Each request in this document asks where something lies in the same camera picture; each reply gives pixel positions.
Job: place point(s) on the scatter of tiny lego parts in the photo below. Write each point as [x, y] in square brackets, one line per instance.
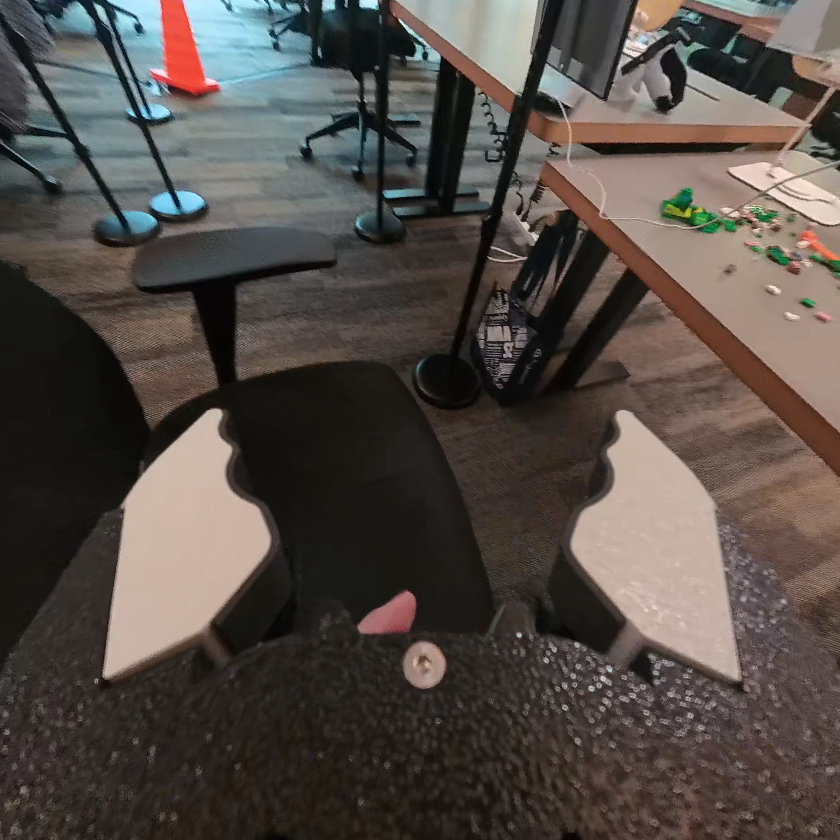
[781, 262]

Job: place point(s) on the black printed tote bag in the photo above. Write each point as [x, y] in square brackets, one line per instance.
[508, 341]

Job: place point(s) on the black mesh office chair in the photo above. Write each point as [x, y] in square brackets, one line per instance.
[328, 472]

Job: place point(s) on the orange traffic cone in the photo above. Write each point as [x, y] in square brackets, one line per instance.
[180, 52]

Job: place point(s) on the green lego build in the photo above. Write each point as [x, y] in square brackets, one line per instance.
[686, 211]

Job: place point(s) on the white power strip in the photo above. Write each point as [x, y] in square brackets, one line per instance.
[522, 236]

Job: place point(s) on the black pole stand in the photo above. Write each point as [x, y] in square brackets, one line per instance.
[124, 228]
[447, 382]
[379, 227]
[149, 113]
[178, 205]

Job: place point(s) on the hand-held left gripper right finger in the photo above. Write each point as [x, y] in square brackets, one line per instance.
[656, 544]

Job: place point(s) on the grey wood-edged background table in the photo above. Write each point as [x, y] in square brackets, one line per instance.
[656, 115]

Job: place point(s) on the idle hand-held gripper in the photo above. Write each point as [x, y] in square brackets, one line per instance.
[659, 69]

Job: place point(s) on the white book stand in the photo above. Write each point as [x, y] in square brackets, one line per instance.
[787, 184]

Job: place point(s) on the pink curved piece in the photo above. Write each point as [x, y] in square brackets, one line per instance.
[390, 613]

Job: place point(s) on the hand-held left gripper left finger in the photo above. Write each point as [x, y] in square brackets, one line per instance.
[184, 544]

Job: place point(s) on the black monitor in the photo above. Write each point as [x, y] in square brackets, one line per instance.
[584, 46]

